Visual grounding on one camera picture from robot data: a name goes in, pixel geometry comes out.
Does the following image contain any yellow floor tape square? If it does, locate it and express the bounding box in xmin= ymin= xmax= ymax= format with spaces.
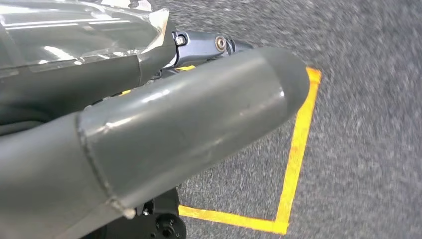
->
xmin=120 ymin=65 xmax=322 ymax=236

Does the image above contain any clear plastic film wrap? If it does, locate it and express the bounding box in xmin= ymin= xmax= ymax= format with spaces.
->
xmin=0 ymin=0 xmax=170 ymax=78

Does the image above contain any black robot body housing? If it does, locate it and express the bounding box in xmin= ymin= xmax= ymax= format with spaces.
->
xmin=82 ymin=187 xmax=188 ymax=239

